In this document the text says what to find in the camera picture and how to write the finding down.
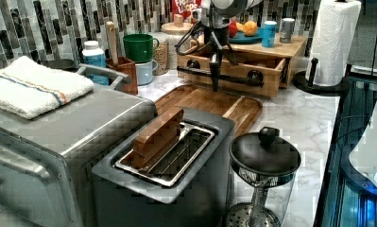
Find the brown wooden utensil box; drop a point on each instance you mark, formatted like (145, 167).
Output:
(127, 67)

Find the silver toaster oven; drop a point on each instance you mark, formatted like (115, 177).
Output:
(46, 163)

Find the red plush apple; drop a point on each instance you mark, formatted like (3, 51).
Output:
(233, 30)

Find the orange plush fruit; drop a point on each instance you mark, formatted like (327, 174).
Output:
(250, 28)

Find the wooden serving tray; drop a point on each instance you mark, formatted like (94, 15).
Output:
(243, 111)

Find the blue bottle white cap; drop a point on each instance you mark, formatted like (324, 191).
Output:
(94, 55)

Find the wooden toast slice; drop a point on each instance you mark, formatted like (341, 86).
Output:
(157, 136)

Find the black paper towel holder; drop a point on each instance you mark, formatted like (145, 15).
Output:
(309, 85)

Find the wooden drawer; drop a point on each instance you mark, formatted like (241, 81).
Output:
(255, 73)

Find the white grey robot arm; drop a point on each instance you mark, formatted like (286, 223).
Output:
(224, 8)

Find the paper towel roll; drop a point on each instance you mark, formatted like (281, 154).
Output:
(332, 39)

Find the glass jar of grains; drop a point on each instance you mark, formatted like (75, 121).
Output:
(164, 54)

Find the blue plate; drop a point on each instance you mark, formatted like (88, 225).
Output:
(240, 38)

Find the light blue mug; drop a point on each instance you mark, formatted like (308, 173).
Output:
(144, 72)

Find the grey metal can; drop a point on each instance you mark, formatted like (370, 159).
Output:
(286, 30)

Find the green mug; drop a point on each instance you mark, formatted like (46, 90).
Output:
(139, 47)

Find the red Froot Loops box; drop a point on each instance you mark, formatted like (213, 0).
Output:
(185, 8)

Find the wooden lid with knob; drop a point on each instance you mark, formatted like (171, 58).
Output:
(177, 27)

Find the glass french press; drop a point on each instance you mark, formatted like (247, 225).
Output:
(262, 171)

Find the blue can white lid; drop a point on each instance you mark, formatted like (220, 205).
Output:
(268, 34)

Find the white striped towel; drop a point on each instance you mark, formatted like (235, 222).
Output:
(29, 89)

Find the silver toaster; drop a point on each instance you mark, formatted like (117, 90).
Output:
(186, 188)

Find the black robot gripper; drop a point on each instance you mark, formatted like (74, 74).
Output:
(217, 39)

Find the wooden drawer cabinet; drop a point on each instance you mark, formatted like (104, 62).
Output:
(292, 52)

